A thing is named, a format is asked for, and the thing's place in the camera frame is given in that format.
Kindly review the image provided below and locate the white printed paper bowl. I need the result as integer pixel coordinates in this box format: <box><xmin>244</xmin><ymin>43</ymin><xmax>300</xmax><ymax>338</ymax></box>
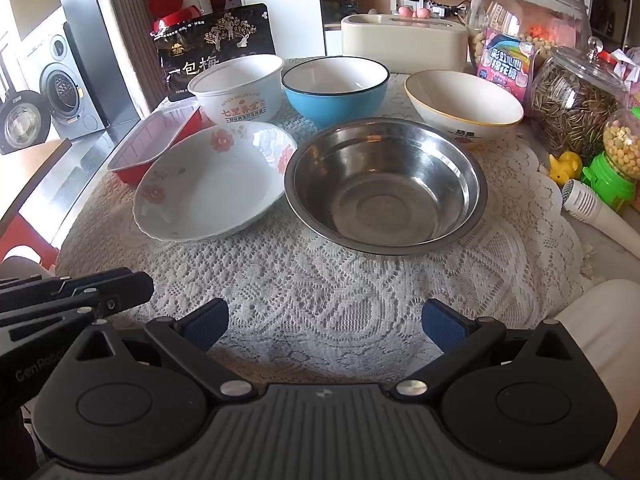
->
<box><xmin>187</xmin><ymin>53</ymin><xmax>286</xmax><ymax>126</ymax></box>

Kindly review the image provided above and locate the pink candy packet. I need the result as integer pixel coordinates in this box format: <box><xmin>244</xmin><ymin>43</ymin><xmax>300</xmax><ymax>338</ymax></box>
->
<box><xmin>475</xmin><ymin>30</ymin><xmax>546</xmax><ymax>106</ymax></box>

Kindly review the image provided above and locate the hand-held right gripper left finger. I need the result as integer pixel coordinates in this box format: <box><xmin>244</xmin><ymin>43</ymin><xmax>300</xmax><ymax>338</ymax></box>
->
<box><xmin>75</xmin><ymin>297</ymin><xmax>254</xmax><ymax>402</ymax></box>

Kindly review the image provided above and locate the stainless steel bowl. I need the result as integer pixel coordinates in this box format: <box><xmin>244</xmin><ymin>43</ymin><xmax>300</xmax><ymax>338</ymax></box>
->
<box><xmin>283</xmin><ymin>117</ymin><xmax>488</xmax><ymax>255</ymax></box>

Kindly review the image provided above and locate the beige pleated curtain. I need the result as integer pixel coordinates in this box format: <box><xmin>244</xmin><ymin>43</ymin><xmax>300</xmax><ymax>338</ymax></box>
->
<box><xmin>87</xmin><ymin>0</ymin><xmax>161</xmax><ymax>116</ymax></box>

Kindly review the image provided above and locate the white lace tablecloth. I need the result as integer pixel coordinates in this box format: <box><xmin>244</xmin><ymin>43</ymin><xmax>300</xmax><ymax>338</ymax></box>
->
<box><xmin>55</xmin><ymin>57</ymin><xmax>596</xmax><ymax>376</ymax></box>

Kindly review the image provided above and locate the green candy dispenser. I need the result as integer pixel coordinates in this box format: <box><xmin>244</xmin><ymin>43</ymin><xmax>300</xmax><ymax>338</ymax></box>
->
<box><xmin>581</xmin><ymin>106</ymin><xmax>640</xmax><ymax>213</ymax></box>

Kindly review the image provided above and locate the large glass snack jar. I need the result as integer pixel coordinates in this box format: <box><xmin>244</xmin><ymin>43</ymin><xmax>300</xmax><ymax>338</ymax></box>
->
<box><xmin>466</xmin><ymin>0</ymin><xmax>593</xmax><ymax>73</ymax></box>

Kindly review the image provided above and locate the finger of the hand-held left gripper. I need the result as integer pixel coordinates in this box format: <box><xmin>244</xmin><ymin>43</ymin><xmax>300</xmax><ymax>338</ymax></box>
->
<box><xmin>0</xmin><ymin>268</ymin><xmax>154</xmax><ymax>313</ymax></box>
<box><xmin>0</xmin><ymin>305</ymin><xmax>118</xmax><ymax>348</ymax></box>

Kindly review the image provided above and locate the white toy microphone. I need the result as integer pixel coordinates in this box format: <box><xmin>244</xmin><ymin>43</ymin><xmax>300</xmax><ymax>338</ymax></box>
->
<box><xmin>560</xmin><ymin>179</ymin><xmax>640</xmax><ymax>256</ymax></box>

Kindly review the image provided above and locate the wooden side table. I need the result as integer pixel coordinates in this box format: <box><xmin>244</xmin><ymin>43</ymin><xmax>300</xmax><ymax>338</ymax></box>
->
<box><xmin>0</xmin><ymin>138</ymin><xmax>73</xmax><ymax>221</ymax></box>

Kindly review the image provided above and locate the glass jar of seeds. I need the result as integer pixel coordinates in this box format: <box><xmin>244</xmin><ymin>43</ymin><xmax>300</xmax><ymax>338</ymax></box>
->
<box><xmin>530</xmin><ymin>37</ymin><xmax>632</xmax><ymax>156</ymax></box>

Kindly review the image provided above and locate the black snack bag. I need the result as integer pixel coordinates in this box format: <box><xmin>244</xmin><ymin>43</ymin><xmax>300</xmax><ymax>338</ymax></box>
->
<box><xmin>152</xmin><ymin>3</ymin><xmax>277</xmax><ymax>101</ymax></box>

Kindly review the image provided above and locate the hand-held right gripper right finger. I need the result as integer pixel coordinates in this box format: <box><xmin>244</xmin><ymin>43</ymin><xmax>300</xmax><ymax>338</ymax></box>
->
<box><xmin>390</xmin><ymin>298</ymin><xmax>571</xmax><ymax>402</ymax></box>

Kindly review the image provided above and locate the cream tissue box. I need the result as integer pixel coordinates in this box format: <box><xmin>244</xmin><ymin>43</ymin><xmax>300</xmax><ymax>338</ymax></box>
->
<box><xmin>341</xmin><ymin>14</ymin><xmax>470</xmax><ymax>75</ymax></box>

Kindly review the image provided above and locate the grey washing machine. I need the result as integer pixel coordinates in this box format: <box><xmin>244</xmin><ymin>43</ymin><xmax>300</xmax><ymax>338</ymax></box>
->
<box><xmin>0</xmin><ymin>20</ymin><xmax>108</xmax><ymax>156</ymax></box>

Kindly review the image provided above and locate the white yellow-rimmed bowl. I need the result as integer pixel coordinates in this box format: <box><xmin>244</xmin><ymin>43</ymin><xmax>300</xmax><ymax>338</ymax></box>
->
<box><xmin>404</xmin><ymin>69</ymin><xmax>525</xmax><ymax>147</ymax></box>

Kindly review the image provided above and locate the red foil tray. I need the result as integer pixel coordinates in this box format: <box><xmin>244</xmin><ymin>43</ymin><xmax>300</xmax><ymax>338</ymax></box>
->
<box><xmin>107</xmin><ymin>100</ymin><xmax>203</xmax><ymax>187</ymax></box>

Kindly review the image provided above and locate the yellow duck toy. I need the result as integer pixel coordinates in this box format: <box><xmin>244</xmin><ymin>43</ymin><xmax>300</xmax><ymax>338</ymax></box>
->
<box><xmin>548</xmin><ymin>151</ymin><xmax>583</xmax><ymax>183</ymax></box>

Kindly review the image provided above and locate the red vase ornament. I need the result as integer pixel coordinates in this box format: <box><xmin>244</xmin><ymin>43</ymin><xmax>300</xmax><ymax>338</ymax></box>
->
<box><xmin>148</xmin><ymin>0</ymin><xmax>203</xmax><ymax>36</ymax></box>

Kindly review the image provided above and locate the blue bowl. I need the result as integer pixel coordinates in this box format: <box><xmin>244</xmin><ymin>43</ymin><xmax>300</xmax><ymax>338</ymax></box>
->
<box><xmin>281</xmin><ymin>56</ymin><xmax>391</xmax><ymax>131</ymax></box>

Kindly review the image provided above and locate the white floral plate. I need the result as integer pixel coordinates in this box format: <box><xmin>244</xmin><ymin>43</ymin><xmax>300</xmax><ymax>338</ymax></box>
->
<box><xmin>132</xmin><ymin>121</ymin><xmax>298</xmax><ymax>243</ymax></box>

